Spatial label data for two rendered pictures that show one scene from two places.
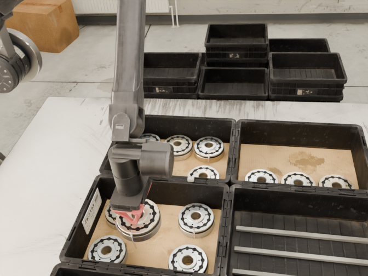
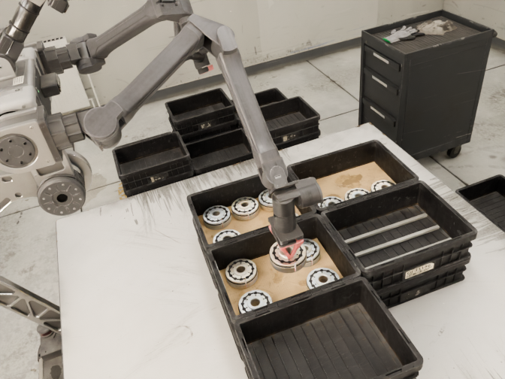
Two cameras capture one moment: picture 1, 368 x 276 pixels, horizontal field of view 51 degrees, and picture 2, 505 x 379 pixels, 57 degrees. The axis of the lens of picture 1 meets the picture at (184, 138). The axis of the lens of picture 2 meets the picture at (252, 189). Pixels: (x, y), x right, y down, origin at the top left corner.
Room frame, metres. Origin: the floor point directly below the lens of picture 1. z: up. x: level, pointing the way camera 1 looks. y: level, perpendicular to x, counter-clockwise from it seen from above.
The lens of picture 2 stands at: (-0.18, 0.60, 1.98)
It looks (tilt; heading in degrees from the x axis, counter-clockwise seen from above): 38 degrees down; 333
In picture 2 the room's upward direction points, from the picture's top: 8 degrees counter-clockwise
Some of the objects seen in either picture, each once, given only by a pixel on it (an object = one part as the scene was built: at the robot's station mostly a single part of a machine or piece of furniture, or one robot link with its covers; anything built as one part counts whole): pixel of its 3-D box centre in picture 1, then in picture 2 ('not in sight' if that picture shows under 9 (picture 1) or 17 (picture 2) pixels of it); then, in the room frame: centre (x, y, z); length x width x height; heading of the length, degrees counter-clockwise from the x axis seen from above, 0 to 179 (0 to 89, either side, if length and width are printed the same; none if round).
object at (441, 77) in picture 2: not in sight; (417, 97); (1.64, -1.64, 0.45); 0.60 x 0.45 x 0.90; 78
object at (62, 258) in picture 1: (149, 222); (280, 263); (0.65, 0.11, 0.92); 0.40 x 0.30 x 0.02; 77
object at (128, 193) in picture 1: (128, 180); (285, 220); (0.58, 0.13, 1.16); 0.10 x 0.07 x 0.07; 166
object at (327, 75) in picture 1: (301, 98); (282, 145); (1.88, -0.72, 0.37); 0.40 x 0.30 x 0.45; 78
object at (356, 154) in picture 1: (297, 166); (349, 185); (0.85, -0.35, 0.87); 0.40 x 0.30 x 0.11; 77
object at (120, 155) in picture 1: (126, 160); (285, 202); (0.58, 0.12, 1.22); 0.07 x 0.06 x 0.07; 78
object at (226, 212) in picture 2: (146, 143); (216, 214); (1.04, 0.13, 0.86); 0.10 x 0.10 x 0.01
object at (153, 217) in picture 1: (138, 216); (287, 252); (0.58, 0.12, 1.03); 0.10 x 0.10 x 0.01
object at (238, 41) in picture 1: (236, 63); (204, 133); (2.35, -0.41, 0.37); 0.40 x 0.30 x 0.45; 78
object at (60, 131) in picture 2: not in sight; (64, 130); (0.91, 0.52, 1.45); 0.09 x 0.08 x 0.12; 168
